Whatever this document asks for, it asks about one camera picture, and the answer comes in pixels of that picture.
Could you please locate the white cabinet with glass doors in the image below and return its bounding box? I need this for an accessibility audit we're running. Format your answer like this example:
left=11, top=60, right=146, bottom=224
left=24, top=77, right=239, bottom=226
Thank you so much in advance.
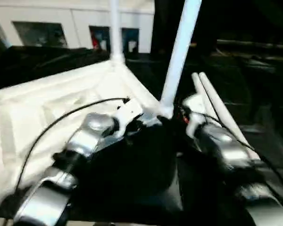
left=0, top=0, right=156, bottom=53

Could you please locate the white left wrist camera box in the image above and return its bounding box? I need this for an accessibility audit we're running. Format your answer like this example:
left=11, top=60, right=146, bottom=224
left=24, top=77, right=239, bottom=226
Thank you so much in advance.
left=113, top=99, right=145, bottom=138

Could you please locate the white plastic table top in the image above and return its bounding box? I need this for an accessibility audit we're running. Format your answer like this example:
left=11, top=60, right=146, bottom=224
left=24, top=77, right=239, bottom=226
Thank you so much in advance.
left=0, top=59, right=176, bottom=213

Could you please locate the black mat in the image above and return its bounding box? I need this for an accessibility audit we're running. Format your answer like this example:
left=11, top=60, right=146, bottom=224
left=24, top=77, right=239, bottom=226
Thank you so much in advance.
left=0, top=45, right=283, bottom=224

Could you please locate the white plastic table leg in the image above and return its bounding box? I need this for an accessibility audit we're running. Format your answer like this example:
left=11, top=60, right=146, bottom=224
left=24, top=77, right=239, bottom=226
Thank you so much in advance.
left=198, top=72, right=261, bottom=161
left=191, top=73, right=218, bottom=124
left=108, top=0, right=126, bottom=65
left=158, top=0, right=203, bottom=118

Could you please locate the black furniture with gold label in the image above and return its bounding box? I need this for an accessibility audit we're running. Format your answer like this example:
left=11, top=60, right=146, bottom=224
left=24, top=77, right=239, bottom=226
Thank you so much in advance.
left=153, top=0, right=283, bottom=59

